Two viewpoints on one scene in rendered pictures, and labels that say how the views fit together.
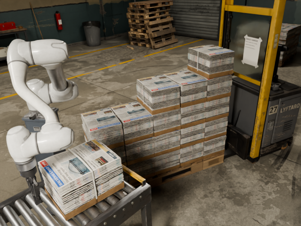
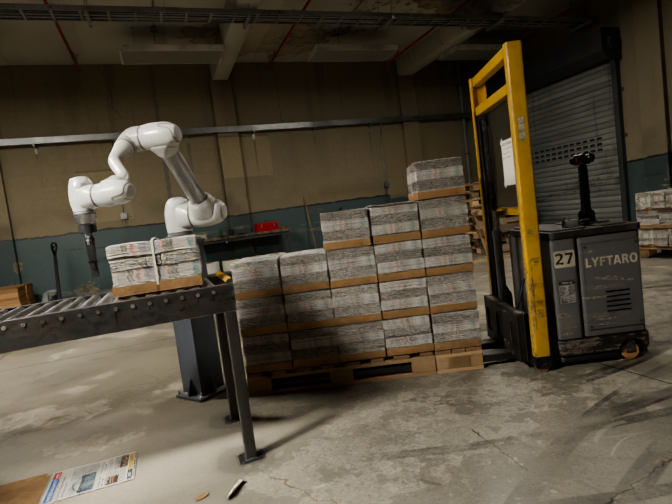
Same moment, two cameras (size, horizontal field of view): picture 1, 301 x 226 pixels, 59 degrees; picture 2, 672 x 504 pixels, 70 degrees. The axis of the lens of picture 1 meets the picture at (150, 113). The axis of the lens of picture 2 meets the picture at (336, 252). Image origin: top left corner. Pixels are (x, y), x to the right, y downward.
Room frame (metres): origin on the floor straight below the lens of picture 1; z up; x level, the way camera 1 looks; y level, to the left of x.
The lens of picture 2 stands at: (-0.45, -1.28, 1.04)
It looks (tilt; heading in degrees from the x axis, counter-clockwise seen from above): 4 degrees down; 25
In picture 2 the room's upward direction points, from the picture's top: 7 degrees counter-clockwise
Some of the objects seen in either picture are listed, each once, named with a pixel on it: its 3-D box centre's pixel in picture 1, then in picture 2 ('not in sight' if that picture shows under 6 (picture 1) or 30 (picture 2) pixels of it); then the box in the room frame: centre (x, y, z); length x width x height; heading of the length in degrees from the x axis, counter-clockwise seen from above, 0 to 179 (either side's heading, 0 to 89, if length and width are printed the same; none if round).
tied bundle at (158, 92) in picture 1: (157, 93); (345, 228); (2.34, -0.07, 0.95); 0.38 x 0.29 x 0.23; 23
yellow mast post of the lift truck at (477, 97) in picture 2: (222, 65); (489, 205); (3.05, -0.88, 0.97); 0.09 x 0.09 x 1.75; 24
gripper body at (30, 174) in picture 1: (29, 174); (88, 234); (1.03, 0.60, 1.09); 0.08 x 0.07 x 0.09; 44
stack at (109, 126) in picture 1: (146, 144); (334, 312); (2.28, 0.05, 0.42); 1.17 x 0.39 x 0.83; 114
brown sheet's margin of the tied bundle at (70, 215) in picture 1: (67, 196); (136, 286); (1.15, 0.50, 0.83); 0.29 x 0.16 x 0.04; 39
